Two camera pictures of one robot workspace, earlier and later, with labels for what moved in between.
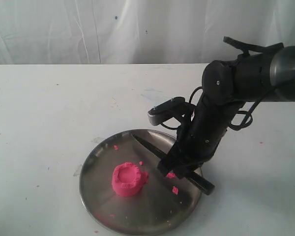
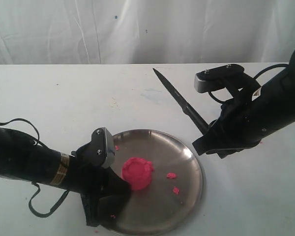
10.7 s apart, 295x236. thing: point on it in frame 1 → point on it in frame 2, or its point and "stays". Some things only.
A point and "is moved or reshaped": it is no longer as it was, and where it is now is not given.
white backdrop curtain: x=96 y=32 stays
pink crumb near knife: x=171 y=175 stays
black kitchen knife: x=197 y=181 → x=189 y=110
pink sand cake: x=128 y=180 is moved or reshaped
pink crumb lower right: x=175 y=190 stays
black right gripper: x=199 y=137 → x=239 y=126
